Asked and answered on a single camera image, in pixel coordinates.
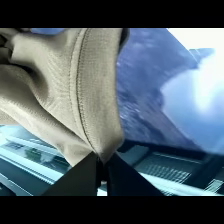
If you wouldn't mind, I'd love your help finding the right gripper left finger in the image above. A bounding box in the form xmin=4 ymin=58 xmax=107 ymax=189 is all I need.
xmin=42 ymin=151 xmax=100 ymax=197

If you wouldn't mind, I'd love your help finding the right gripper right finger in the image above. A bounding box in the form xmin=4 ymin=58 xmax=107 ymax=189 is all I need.
xmin=105 ymin=152 xmax=165 ymax=197

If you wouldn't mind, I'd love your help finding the tan garment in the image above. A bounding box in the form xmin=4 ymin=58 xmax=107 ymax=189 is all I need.
xmin=0 ymin=28 xmax=130 ymax=167

